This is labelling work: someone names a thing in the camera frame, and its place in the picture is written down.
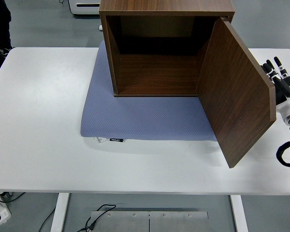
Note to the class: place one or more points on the brown wooden cabinet door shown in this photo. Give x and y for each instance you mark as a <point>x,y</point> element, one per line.
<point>232,96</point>

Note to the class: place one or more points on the brown wooden cabinet body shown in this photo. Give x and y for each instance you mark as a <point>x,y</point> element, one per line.
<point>159,72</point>

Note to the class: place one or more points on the white table leg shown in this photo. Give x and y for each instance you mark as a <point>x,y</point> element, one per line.
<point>59,212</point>
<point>239,212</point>

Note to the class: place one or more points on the blue textured mat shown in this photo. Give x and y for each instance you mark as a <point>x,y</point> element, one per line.
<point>147,120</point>

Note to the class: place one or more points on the grey metal plate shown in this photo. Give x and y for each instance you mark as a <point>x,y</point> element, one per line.
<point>120,222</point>
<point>178,222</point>

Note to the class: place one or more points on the black mat label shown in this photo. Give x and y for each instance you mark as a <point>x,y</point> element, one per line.
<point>117,140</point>

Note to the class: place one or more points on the white mat tag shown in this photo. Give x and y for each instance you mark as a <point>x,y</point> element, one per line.
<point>102,140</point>

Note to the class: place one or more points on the small white floor object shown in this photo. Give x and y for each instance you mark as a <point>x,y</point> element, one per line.
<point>100,28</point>

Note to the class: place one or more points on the white floor appliance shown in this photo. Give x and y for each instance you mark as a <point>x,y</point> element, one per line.
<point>84,7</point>

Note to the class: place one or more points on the white power strip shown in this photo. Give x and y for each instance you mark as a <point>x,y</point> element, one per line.
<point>0,215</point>

